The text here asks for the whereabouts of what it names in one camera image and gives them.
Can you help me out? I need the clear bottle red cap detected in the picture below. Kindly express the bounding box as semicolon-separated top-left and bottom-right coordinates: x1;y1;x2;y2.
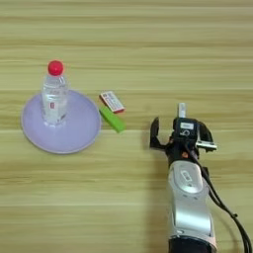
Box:
40;59;70;128

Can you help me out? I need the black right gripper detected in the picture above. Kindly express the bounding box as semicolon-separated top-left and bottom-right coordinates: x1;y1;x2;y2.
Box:
148;116;218;168

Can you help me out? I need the lilac round plate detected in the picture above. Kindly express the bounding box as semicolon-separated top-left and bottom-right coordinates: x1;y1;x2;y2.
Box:
20;89;103;155

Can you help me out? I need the small red white box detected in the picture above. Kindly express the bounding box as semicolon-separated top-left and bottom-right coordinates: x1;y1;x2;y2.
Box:
99;90;127;115

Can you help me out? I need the green rectangular block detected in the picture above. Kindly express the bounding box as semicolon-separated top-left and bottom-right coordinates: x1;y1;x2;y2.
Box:
99;105;127;134

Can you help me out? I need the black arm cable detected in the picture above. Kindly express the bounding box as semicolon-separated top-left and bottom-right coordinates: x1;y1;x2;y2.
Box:
183;141;253;253

